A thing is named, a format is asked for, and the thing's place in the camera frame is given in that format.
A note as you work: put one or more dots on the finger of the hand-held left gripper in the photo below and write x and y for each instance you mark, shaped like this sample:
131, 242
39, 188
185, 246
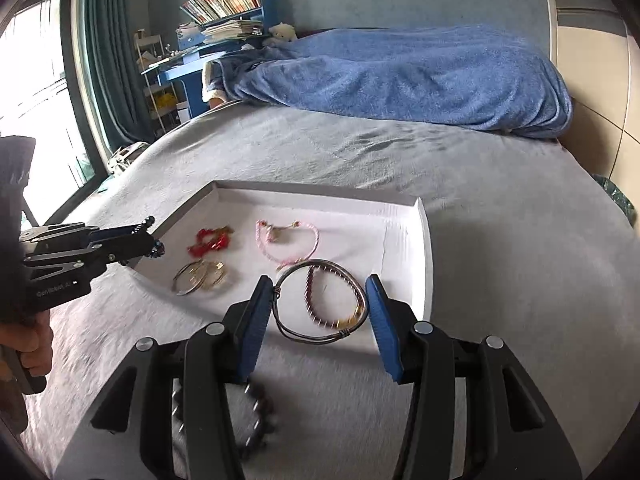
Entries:
100, 236
95, 259

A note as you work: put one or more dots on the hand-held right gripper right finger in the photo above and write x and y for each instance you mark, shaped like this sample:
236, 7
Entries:
382, 330

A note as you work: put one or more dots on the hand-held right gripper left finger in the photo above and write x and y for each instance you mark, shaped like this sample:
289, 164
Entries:
255, 330

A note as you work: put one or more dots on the silver hoop bangle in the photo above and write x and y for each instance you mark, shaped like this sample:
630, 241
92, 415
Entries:
176, 282

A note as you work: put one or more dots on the red bead ornament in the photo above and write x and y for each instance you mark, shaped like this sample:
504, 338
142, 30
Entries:
207, 242

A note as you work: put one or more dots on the grey cardboard box tray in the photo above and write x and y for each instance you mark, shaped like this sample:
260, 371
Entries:
350, 230

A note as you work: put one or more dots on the person's left hand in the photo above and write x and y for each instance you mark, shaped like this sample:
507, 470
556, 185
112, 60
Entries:
27, 345

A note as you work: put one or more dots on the white and black shoe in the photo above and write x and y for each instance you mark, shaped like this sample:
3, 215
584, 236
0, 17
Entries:
125, 157

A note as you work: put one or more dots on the bed with grey sheet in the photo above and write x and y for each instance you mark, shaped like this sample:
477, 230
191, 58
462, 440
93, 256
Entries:
500, 260

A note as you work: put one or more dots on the yellow toy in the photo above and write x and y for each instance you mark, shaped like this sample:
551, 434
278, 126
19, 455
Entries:
165, 101

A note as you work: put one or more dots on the blue desk with shelf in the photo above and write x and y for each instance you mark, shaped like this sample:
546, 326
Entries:
172, 76

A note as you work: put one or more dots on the teal curtain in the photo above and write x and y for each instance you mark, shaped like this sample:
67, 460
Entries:
110, 60

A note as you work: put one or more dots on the white storage cart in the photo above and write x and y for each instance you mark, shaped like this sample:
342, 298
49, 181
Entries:
150, 60

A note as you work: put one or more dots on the blue fleece-lined garment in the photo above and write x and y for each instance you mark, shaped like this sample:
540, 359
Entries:
215, 80

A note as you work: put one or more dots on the stack of papers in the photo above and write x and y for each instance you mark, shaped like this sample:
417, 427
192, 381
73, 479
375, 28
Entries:
230, 31

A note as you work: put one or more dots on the blue fleece blanket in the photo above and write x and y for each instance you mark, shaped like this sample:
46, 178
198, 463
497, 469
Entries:
400, 75

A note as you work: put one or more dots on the row of books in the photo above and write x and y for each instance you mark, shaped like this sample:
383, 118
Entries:
225, 2

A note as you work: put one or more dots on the green patterned cloth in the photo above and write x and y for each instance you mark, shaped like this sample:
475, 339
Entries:
615, 197

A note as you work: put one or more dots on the white plush toy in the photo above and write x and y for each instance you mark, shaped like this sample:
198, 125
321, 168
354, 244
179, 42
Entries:
281, 34

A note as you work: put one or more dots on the beige wardrobe with grey stripe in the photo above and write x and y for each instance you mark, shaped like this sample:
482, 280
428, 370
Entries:
600, 85

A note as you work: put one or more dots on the window with dark frame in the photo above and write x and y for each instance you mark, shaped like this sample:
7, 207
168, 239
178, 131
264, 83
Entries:
40, 85

